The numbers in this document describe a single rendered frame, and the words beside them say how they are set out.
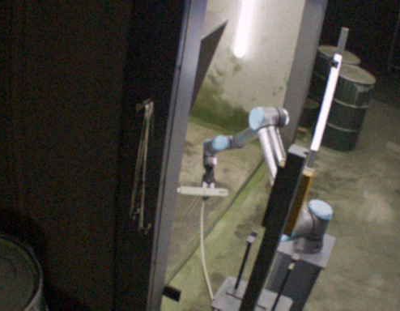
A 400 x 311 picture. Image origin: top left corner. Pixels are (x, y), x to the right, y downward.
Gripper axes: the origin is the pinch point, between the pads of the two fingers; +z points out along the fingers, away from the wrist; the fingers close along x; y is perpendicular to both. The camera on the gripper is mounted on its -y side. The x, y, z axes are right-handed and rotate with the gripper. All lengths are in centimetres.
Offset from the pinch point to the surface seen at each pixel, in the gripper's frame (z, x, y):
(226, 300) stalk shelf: 69, 4, -95
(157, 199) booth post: 31, 38, -118
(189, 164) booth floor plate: -52, 0, 112
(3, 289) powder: 76, 100, -110
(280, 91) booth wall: -130, -81, 98
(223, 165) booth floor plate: -55, -31, 115
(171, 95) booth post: 2, 38, -150
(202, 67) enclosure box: -73, 12, -33
